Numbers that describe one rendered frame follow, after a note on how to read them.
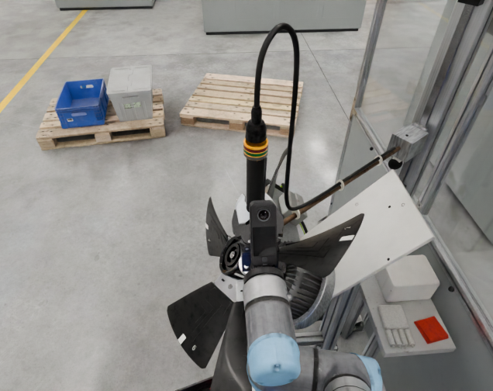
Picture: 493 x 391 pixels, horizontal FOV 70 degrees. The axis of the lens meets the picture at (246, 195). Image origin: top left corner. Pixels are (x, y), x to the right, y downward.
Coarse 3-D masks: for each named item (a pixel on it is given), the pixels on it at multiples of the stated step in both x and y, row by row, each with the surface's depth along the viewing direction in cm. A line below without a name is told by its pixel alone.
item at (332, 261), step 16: (352, 224) 81; (304, 240) 89; (320, 240) 82; (336, 240) 78; (352, 240) 75; (288, 256) 83; (304, 256) 79; (320, 256) 75; (336, 256) 73; (320, 272) 71
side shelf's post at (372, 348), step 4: (372, 336) 149; (372, 340) 150; (376, 340) 145; (368, 344) 154; (372, 344) 149; (376, 344) 147; (364, 348) 159; (368, 348) 156; (372, 348) 150; (376, 348) 152; (364, 352) 159; (368, 352) 154; (372, 352) 153; (376, 352) 153; (368, 356) 155; (372, 356) 156
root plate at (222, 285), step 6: (222, 276) 103; (216, 282) 104; (222, 282) 104; (228, 282) 103; (234, 282) 102; (222, 288) 104; (228, 288) 103; (234, 288) 103; (228, 294) 103; (234, 294) 103; (234, 300) 103
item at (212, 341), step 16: (208, 288) 105; (176, 304) 111; (192, 304) 107; (208, 304) 105; (224, 304) 103; (176, 320) 111; (192, 320) 107; (208, 320) 105; (224, 320) 103; (176, 336) 110; (192, 336) 107; (208, 336) 105; (192, 352) 106; (208, 352) 104
